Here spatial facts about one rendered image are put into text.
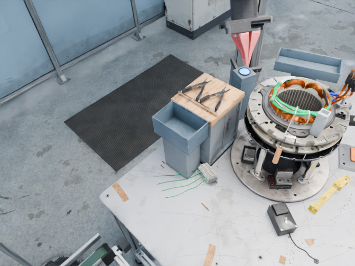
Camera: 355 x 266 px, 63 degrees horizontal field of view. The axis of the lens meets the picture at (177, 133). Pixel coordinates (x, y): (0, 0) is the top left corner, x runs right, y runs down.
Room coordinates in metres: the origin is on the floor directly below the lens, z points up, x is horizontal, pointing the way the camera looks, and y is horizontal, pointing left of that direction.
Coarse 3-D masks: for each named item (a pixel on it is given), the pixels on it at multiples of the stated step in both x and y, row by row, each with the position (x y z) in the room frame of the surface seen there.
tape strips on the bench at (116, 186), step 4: (116, 184) 0.62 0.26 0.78; (116, 188) 0.60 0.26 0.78; (120, 188) 0.60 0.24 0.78; (120, 192) 0.58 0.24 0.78; (124, 192) 0.58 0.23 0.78; (120, 196) 0.56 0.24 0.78; (124, 196) 0.56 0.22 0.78; (124, 200) 0.54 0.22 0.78; (212, 244) 0.35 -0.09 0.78; (208, 248) 0.34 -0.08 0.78; (212, 248) 0.34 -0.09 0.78; (208, 252) 0.33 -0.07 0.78; (212, 252) 0.32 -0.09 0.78; (208, 256) 0.31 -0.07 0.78; (212, 256) 0.31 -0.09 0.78; (208, 260) 0.30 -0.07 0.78; (212, 260) 0.30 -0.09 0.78; (204, 264) 0.29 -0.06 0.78; (208, 264) 0.29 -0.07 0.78
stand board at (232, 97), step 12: (204, 72) 0.93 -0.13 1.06; (192, 84) 0.86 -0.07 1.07; (216, 84) 0.85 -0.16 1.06; (228, 84) 0.84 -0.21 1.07; (180, 96) 0.80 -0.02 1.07; (192, 96) 0.79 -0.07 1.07; (204, 96) 0.79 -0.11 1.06; (216, 96) 0.79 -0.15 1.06; (228, 96) 0.78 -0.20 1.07; (240, 96) 0.78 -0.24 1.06; (192, 108) 0.73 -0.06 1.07; (228, 108) 0.72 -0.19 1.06; (216, 120) 0.67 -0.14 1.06
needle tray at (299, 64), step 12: (276, 60) 0.98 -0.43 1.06; (288, 60) 1.02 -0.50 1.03; (300, 60) 1.01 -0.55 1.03; (312, 60) 1.00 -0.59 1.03; (324, 60) 0.98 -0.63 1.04; (336, 60) 0.96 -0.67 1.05; (288, 72) 0.94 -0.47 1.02; (300, 72) 0.92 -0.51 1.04; (312, 72) 0.90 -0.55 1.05; (324, 72) 0.88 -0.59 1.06; (336, 72) 0.92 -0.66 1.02
